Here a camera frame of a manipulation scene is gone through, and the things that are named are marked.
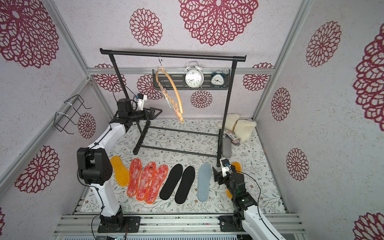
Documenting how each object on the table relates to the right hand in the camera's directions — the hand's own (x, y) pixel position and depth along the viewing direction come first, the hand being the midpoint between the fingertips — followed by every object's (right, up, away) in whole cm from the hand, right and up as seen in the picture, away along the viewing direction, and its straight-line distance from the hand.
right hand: (219, 164), depth 83 cm
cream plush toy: (+19, +21, +20) cm, 35 cm away
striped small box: (+11, +17, +23) cm, 31 cm away
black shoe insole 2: (-19, -13, +3) cm, 23 cm away
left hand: (-35, +31, +5) cm, 47 cm away
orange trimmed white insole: (-35, -10, +5) cm, 37 cm away
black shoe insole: (-27, -9, +7) cm, 29 cm away
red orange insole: (-50, -8, +7) cm, 51 cm away
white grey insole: (-8, -8, +8) cm, 14 cm away
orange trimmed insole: (-42, -6, +9) cm, 44 cm away
